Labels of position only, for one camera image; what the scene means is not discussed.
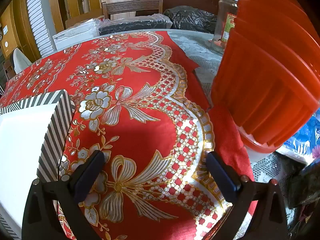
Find white louvered panel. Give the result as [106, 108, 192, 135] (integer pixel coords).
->
[25, 0, 57, 57]

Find white chair back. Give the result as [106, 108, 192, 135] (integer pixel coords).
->
[12, 48, 32, 73]

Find white cardboard box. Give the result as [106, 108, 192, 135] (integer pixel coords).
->
[52, 17, 100, 50]

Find blue printed packet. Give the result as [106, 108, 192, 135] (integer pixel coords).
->
[276, 112, 320, 164]

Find dark bag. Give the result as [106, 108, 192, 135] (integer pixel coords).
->
[286, 160, 320, 209]

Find red ribbed plastic container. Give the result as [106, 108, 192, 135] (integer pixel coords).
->
[211, 0, 320, 154]

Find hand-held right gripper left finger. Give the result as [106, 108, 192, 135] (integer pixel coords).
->
[22, 150, 105, 240]

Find wooden chair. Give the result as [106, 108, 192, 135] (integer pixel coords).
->
[102, 0, 163, 20]

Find striped jewelry box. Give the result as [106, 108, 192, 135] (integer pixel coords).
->
[0, 89, 76, 240]

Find red floral tablecloth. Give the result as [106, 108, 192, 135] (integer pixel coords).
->
[0, 31, 258, 240]

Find black plastic-wrapped package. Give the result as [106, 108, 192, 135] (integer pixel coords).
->
[97, 14, 173, 36]

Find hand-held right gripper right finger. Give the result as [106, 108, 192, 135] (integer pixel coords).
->
[200, 151, 288, 240]

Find glass jar with label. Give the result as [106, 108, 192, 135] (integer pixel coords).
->
[211, 0, 239, 54]

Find black plastic bag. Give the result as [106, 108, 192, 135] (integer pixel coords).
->
[164, 6, 218, 34]

